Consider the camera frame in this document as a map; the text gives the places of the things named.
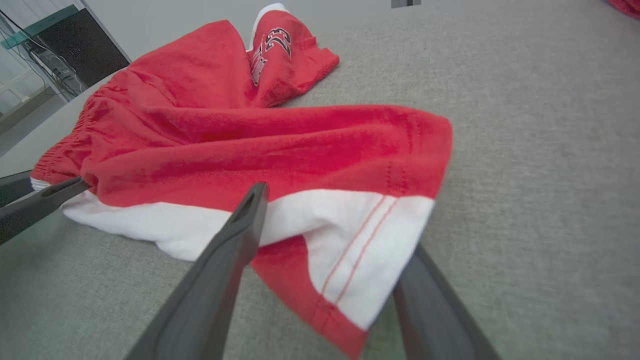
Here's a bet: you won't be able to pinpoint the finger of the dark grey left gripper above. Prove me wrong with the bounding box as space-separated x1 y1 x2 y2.
0 170 35 208
0 176 92 247

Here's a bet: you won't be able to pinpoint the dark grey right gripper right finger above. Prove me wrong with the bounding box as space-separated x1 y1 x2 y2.
392 244 502 360

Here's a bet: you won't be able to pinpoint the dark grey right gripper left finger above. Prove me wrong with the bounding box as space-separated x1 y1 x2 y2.
122 182 270 360

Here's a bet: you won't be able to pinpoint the red shorts with number 23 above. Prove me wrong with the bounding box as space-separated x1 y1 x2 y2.
30 2 454 360

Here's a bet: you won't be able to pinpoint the red jersey with black lettering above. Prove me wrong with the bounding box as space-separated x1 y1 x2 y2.
607 0 640 21

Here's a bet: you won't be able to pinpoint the black computer case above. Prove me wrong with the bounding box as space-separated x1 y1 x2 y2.
36 7 132 89

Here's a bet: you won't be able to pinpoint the green glass panel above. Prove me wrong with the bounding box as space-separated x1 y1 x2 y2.
0 4 81 51

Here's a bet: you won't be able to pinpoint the thin black cable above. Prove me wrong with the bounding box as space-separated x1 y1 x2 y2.
0 10 88 98

